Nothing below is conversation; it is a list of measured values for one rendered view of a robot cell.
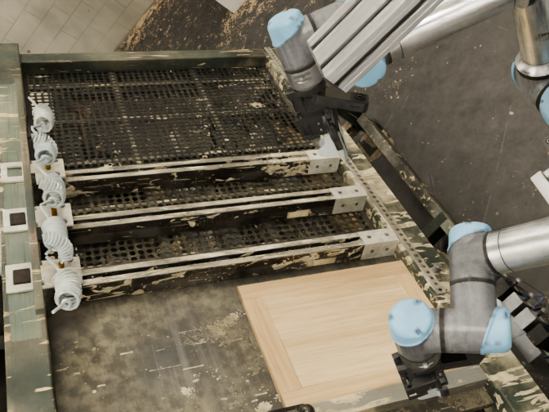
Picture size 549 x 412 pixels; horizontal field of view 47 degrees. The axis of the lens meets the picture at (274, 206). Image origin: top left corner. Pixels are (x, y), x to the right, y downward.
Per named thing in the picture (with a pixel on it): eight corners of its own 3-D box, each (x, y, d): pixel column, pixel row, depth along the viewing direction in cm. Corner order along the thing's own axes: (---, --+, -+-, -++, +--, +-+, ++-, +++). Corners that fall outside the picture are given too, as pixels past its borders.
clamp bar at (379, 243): (395, 259, 208) (416, 203, 194) (11, 320, 167) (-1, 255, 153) (382, 239, 215) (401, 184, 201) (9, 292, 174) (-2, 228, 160)
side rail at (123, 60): (263, 76, 308) (266, 55, 301) (23, 85, 270) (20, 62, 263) (258, 69, 314) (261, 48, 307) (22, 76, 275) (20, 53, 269)
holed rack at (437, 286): (445, 293, 192) (446, 291, 192) (437, 294, 191) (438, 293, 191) (270, 48, 308) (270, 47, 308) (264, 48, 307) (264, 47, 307)
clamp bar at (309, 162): (338, 175, 241) (352, 122, 226) (5, 208, 200) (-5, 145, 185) (328, 159, 248) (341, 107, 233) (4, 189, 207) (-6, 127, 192)
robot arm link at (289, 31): (307, 12, 121) (266, 30, 122) (325, 62, 127) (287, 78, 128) (299, 1, 128) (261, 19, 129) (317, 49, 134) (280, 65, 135)
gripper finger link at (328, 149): (325, 165, 146) (312, 132, 141) (350, 158, 144) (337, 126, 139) (325, 172, 144) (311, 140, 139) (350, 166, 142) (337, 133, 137)
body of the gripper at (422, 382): (397, 368, 127) (387, 343, 118) (437, 353, 126) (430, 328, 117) (410, 403, 122) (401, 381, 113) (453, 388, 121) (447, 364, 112)
